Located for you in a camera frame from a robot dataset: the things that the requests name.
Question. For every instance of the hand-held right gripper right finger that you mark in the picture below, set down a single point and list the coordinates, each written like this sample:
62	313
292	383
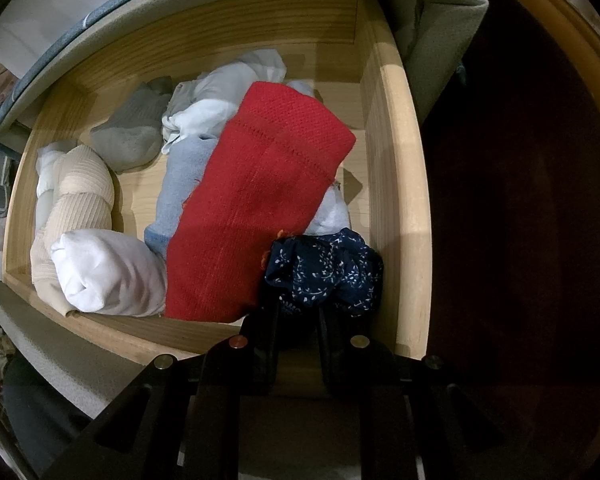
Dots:
330	355

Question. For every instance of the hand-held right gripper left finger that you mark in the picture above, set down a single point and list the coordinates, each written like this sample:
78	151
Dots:
270	345

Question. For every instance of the navy floral underwear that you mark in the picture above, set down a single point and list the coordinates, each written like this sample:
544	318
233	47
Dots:
330	270

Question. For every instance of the wooden drawer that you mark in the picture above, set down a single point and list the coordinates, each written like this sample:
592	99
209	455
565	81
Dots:
395	160

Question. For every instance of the white and grey sock bundle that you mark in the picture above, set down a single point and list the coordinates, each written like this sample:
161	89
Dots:
205	95

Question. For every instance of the red underwear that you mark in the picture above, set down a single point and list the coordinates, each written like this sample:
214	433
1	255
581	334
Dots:
260	185

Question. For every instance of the white rolled underwear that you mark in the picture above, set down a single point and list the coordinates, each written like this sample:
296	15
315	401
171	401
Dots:
105	270

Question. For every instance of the light blue sock roll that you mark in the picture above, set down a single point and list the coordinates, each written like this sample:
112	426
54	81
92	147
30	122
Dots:
180	185

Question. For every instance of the beige ribbed sock roll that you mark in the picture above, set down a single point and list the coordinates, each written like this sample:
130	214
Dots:
80	200

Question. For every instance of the grey rolled socks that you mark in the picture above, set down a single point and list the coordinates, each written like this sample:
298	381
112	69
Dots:
125	135

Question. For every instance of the white bedsheet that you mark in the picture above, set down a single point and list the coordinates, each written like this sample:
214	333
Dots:
55	5

